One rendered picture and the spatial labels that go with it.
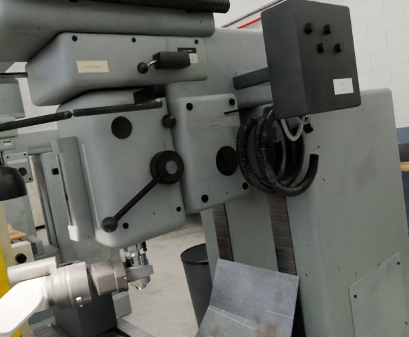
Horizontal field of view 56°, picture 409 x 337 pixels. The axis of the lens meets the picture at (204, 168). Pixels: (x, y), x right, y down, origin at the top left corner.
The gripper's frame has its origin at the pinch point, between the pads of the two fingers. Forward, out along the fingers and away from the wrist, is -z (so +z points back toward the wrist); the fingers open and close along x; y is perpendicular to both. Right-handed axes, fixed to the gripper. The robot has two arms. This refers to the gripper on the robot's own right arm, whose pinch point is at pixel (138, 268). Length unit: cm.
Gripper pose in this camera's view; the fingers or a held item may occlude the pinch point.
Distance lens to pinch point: 92.6
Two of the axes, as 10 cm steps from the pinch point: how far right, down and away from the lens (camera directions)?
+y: 1.5, 9.8, 0.9
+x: -3.2, -0.4, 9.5
